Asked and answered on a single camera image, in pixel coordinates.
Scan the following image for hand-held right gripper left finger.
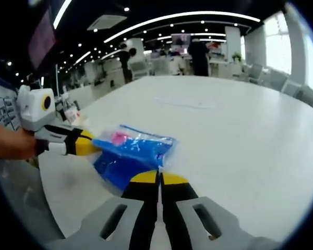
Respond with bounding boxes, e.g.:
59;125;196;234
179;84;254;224
45;170;161;250

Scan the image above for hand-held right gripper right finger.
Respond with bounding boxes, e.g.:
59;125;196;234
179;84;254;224
159;171;280;250

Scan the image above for clear bag with blue contents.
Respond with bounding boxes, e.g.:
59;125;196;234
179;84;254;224
90;124;178;194

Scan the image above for person's left hand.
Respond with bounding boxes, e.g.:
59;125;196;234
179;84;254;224
0;126;50;161

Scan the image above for blue and white poster board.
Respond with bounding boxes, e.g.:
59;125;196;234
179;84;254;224
0;76;22;131

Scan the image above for hanging display screen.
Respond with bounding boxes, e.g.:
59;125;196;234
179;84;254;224
28;9;57;70

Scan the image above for grey mesh chair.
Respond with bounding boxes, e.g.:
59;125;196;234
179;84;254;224
0;155;66;244

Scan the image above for white chair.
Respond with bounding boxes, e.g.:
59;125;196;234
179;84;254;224
131;60;150;81

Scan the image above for ceiling air conditioner vent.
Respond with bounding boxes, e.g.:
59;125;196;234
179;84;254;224
87;14;128;32

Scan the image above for distant display screen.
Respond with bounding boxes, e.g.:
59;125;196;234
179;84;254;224
171;33;191;47

